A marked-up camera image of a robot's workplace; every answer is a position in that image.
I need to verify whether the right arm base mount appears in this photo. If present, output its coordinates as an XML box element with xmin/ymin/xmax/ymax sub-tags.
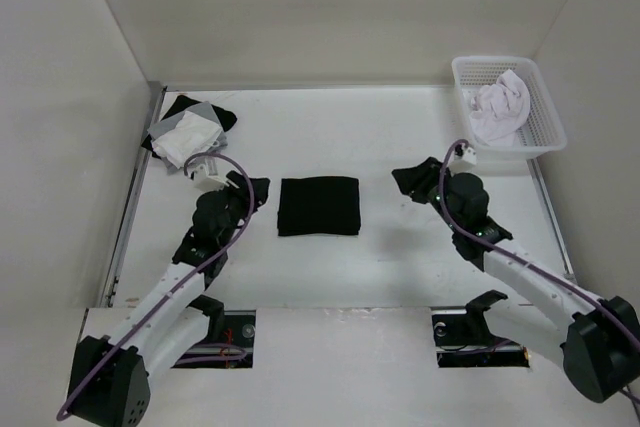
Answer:
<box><xmin>431</xmin><ymin>290</ymin><xmax>530</xmax><ymax>368</ymax></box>

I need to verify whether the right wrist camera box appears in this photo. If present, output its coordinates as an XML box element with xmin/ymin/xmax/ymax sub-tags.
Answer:
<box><xmin>448</xmin><ymin>144</ymin><xmax>477</xmax><ymax>175</ymax></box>

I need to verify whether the white plastic basket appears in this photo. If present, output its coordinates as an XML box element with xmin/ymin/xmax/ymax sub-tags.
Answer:
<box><xmin>451</xmin><ymin>56</ymin><xmax>567</xmax><ymax>162</ymax></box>

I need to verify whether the folded grey tank top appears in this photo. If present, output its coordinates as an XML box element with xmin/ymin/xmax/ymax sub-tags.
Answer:
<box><xmin>147</xmin><ymin>102</ymin><xmax>227</xmax><ymax>174</ymax></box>

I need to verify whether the purple cable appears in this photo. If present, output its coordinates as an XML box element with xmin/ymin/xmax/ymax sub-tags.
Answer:
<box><xmin>437</xmin><ymin>141</ymin><xmax>640</xmax><ymax>403</ymax></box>
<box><xmin>55</xmin><ymin>152</ymin><xmax>257</xmax><ymax>421</ymax></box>

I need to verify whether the folded white tank top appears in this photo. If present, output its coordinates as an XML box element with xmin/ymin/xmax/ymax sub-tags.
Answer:
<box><xmin>151</xmin><ymin>112</ymin><xmax>223</xmax><ymax>168</ymax></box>

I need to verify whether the black tank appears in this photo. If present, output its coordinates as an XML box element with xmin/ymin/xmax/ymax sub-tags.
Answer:
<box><xmin>162</xmin><ymin>95</ymin><xmax>237</xmax><ymax>132</ymax></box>
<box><xmin>277</xmin><ymin>176</ymin><xmax>361</xmax><ymax>237</ymax></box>

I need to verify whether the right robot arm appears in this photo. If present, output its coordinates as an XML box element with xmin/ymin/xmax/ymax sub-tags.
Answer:
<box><xmin>391</xmin><ymin>157</ymin><xmax>639</xmax><ymax>403</ymax></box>

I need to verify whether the folded black tank top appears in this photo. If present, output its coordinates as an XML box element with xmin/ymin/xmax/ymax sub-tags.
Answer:
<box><xmin>162</xmin><ymin>95</ymin><xmax>237</xmax><ymax>132</ymax></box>

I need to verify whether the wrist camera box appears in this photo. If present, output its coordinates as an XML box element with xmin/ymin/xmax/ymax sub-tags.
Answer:
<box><xmin>187</xmin><ymin>157</ymin><xmax>227</xmax><ymax>192</ymax></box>
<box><xmin>448</xmin><ymin>144</ymin><xmax>477</xmax><ymax>175</ymax></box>

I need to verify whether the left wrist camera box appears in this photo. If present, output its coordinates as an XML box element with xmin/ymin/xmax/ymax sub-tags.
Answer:
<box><xmin>187</xmin><ymin>157</ymin><xmax>227</xmax><ymax>192</ymax></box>

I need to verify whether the white tank top in basket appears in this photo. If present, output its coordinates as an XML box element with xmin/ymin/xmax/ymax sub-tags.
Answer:
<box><xmin>469</xmin><ymin>69</ymin><xmax>531</xmax><ymax>147</ymax></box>

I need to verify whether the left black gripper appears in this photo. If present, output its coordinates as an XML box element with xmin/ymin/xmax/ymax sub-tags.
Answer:
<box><xmin>210</xmin><ymin>172</ymin><xmax>268</xmax><ymax>247</ymax></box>

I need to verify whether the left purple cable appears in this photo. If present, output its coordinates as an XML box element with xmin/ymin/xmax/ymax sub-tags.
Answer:
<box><xmin>55</xmin><ymin>152</ymin><xmax>257</xmax><ymax>421</ymax></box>

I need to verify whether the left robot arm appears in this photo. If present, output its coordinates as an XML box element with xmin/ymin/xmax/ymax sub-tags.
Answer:
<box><xmin>57</xmin><ymin>171</ymin><xmax>270</xmax><ymax>426</ymax></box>

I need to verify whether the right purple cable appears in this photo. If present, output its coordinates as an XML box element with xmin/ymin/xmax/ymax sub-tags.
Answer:
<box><xmin>437</xmin><ymin>141</ymin><xmax>640</xmax><ymax>403</ymax></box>

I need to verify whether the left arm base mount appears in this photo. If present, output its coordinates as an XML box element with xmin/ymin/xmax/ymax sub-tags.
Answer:
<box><xmin>175</xmin><ymin>295</ymin><xmax>257</xmax><ymax>370</ymax></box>

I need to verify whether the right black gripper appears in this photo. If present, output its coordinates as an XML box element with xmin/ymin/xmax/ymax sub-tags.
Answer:
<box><xmin>391</xmin><ymin>156</ymin><xmax>462</xmax><ymax>232</ymax></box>

